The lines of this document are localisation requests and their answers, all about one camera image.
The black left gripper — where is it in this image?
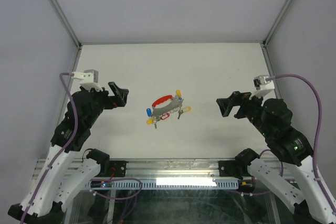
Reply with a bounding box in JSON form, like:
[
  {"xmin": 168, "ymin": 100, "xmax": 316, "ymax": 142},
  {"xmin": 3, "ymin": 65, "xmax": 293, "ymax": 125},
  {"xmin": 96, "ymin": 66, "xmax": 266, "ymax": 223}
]
[{"xmin": 85, "ymin": 81, "xmax": 128, "ymax": 127}]

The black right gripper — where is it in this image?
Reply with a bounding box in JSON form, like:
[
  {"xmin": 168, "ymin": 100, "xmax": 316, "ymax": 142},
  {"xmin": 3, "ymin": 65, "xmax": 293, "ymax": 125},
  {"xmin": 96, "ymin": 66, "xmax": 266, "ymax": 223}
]
[{"xmin": 216, "ymin": 89, "xmax": 272, "ymax": 138}]

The yellow key tag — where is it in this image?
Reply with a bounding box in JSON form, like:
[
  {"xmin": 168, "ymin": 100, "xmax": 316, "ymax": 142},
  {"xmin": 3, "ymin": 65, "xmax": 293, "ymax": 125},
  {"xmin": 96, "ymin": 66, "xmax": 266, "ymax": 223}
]
[{"xmin": 179, "ymin": 106, "xmax": 192, "ymax": 114}]

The red key tag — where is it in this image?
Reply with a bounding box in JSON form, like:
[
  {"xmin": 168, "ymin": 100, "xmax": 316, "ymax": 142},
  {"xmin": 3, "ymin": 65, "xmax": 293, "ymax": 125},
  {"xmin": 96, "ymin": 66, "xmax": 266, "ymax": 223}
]
[{"xmin": 160, "ymin": 113, "xmax": 170, "ymax": 120}]

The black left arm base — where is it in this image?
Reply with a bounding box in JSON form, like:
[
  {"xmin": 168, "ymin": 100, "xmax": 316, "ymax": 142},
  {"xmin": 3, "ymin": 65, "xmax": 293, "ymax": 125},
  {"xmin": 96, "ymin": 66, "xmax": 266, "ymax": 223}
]
[{"xmin": 98, "ymin": 160, "xmax": 128, "ymax": 178}]

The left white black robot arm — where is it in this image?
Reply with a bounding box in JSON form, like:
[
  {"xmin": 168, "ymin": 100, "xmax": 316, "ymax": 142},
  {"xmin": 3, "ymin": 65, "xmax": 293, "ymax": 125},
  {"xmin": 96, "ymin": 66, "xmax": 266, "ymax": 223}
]
[{"xmin": 8, "ymin": 82, "xmax": 129, "ymax": 223}]

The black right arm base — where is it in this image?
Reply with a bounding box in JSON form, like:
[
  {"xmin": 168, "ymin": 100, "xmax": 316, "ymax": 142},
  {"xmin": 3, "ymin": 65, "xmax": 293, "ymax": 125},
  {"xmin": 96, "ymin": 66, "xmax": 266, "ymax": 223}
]
[{"xmin": 218, "ymin": 160, "xmax": 251, "ymax": 180}]

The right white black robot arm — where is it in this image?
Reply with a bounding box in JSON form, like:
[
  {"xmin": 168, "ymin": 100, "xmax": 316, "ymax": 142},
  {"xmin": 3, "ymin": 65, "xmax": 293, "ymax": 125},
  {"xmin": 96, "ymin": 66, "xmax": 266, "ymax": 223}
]
[{"xmin": 216, "ymin": 91, "xmax": 335, "ymax": 223}]

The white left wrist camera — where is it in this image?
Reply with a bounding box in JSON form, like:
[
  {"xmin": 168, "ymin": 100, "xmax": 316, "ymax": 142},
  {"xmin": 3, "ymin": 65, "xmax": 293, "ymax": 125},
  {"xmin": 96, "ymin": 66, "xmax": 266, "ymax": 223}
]
[{"xmin": 71, "ymin": 69, "xmax": 103, "ymax": 92}]

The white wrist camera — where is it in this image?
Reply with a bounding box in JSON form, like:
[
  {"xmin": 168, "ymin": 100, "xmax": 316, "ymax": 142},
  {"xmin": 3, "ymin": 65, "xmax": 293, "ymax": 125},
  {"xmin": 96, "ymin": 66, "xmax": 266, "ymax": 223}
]
[
  {"xmin": 71, "ymin": 69, "xmax": 103, "ymax": 92},
  {"xmin": 249, "ymin": 75, "xmax": 275, "ymax": 100}
]

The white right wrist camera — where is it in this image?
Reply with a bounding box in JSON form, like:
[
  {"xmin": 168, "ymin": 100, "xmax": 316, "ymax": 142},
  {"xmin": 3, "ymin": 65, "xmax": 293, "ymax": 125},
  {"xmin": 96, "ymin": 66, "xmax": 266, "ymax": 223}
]
[{"xmin": 249, "ymin": 75, "xmax": 275, "ymax": 100}]

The aluminium front rail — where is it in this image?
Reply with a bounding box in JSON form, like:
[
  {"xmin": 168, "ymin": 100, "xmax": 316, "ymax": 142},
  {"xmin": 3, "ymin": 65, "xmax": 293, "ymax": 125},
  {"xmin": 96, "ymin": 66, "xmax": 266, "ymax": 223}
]
[{"xmin": 33, "ymin": 157, "xmax": 316, "ymax": 182}]

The perforated grey cable duct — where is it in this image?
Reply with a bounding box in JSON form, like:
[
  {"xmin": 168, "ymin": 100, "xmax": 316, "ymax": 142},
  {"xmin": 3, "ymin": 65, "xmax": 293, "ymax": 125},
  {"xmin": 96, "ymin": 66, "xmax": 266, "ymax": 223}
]
[{"xmin": 85, "ymin": 177, "xmax": 239, "ymax": 190}]

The left aluminium frame post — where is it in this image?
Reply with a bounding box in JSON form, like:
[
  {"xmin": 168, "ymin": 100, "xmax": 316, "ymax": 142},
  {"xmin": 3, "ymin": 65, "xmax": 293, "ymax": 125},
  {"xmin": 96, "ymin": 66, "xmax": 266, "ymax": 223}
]
[{"xmin": 48, "ymin": 0, "xmax": 82, "ymax": 49}]

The aluminium frame post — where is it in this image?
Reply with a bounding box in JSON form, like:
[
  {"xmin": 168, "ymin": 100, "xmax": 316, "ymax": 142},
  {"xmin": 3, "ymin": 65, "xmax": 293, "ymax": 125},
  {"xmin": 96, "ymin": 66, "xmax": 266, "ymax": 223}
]
[
  {"xmin": 48, "ymin": 0, "xmax": 82, "ymax": 49},
  {"xmin": 262, "ymin": 0, "xmax": 295, "ymax": 48}
]

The right aluminium frame post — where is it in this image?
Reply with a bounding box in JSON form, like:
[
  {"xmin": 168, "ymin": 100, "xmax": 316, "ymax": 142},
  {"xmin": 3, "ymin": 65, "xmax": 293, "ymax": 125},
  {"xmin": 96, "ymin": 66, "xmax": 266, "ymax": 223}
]
[{"xmin": 262, "ymin": 0, "xmax": 295, "ymax": 48}]

